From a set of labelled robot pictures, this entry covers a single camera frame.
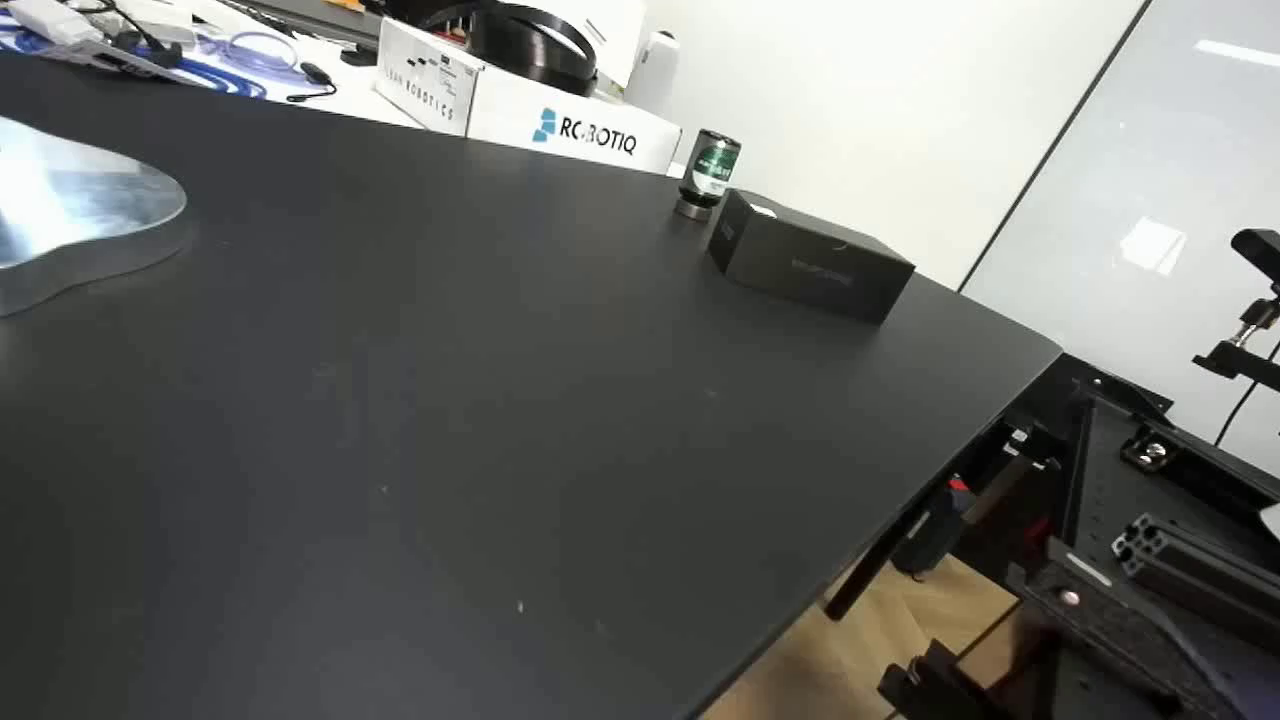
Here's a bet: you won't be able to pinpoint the green label dark bottle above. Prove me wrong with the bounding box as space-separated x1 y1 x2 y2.
672 126 744 223

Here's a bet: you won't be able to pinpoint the black rectangular box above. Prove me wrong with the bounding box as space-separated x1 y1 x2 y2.
703 183 918 330

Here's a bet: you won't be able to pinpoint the white Robotiq cardboard box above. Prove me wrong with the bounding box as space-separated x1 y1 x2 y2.
373 11 692 180

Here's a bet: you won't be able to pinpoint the black round container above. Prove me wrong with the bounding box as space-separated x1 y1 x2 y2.
466 0 598 97

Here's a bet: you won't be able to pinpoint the blue paper sheets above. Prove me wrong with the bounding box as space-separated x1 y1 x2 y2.
132 33 341 105

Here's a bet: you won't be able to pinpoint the black perforated breadboard platform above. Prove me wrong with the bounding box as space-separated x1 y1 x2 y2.
1007 356 1280 720

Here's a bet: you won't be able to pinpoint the black aluminium extrusion bar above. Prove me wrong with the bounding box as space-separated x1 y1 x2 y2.
1109 514 1280 649

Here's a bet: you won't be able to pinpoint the black camera on stand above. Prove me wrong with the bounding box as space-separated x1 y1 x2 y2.
1193 223 1280 393

